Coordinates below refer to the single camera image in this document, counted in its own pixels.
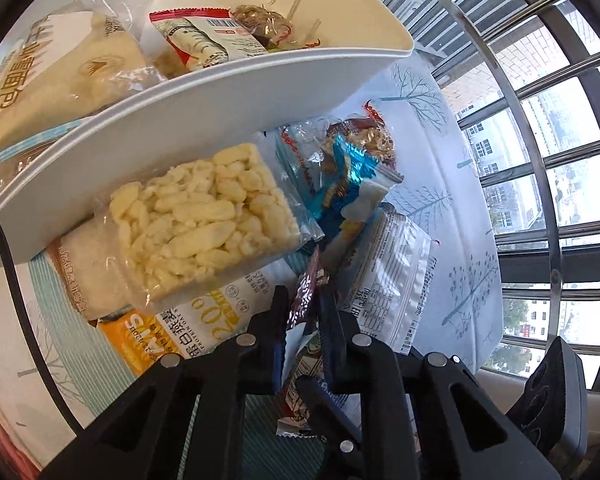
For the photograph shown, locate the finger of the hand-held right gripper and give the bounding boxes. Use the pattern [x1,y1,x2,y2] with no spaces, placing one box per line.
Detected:
[294,374,366,466]

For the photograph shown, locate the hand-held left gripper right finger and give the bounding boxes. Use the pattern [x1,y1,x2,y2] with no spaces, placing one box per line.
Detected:
[319,286,561,480]

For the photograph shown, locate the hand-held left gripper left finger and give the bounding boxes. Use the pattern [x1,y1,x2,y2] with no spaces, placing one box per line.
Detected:
[40,285,291,480]

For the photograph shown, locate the brown shiny snack packet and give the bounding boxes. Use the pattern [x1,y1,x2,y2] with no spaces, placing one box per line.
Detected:
[276,246,332,438]

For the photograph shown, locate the orange white oat packet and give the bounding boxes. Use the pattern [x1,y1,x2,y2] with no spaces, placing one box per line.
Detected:
[99,265,302,377]

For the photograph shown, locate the white plastic basket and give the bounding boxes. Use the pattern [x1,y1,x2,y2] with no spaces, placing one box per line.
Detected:
[0,0,415,273]

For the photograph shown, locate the white text label packet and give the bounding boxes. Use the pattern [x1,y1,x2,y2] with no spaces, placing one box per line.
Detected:
[330,204,434,357]

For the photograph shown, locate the puffed rice cake packet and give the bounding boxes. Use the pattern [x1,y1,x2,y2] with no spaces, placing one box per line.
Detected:
[94,142,327,307]

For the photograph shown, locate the blue foil candy packet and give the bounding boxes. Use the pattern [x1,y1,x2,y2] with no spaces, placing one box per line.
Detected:
[305,135,406,235]

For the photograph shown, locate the white shredded cake packet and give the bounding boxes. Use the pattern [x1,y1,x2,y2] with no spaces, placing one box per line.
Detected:
[49,219,137,322]

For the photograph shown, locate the clear peanut candy packet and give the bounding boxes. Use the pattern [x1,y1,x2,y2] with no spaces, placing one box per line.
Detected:
[324,102,399,171]

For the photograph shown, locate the large window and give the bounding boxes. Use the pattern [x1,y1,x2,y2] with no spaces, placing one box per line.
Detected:
[340,0,600,396]

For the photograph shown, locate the red white snack packet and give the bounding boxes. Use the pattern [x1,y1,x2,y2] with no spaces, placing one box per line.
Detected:
[149,6,270,73]

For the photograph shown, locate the clear wrapped nut candy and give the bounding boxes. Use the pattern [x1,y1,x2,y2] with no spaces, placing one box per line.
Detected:
[229,4,297,52]

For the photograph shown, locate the pale bread packet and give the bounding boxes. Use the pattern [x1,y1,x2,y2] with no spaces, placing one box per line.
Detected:
[0,2,153,158]

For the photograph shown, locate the black cable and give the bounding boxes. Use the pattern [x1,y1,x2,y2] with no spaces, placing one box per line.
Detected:
[0,200,83,433]

